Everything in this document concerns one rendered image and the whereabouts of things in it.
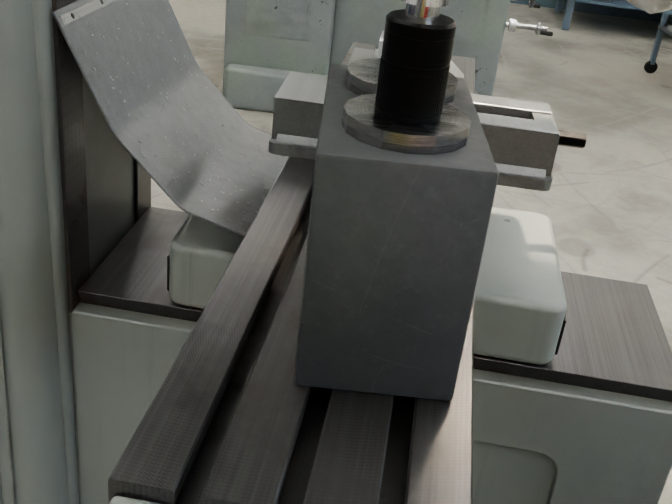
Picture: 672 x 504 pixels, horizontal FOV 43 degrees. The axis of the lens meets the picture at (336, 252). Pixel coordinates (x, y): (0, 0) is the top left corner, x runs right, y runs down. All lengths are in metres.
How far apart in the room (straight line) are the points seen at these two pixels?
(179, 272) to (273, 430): 0.50
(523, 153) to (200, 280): 0.42
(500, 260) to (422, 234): 0.54
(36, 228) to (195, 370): 0.46
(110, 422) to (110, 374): 0.08
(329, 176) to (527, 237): 0.67
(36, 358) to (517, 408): 0.61
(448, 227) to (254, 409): 0.19
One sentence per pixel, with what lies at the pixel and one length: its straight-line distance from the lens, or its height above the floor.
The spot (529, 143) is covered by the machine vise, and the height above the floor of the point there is 0.99.
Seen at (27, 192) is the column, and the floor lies 0.89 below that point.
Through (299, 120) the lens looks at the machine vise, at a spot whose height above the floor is 0.98.
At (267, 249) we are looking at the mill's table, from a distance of 0.82.
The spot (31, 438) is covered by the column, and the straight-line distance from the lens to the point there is 1.23.
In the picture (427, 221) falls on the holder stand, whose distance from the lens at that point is 0.57.
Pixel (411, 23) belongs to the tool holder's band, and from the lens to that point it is 0.56.
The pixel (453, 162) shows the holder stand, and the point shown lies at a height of 1.12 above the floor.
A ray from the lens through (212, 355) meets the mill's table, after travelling 0.67.
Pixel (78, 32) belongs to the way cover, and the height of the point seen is 1.07.
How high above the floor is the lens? 1.32
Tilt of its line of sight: 28 degrees down
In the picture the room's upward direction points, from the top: 7 degrees clockwise
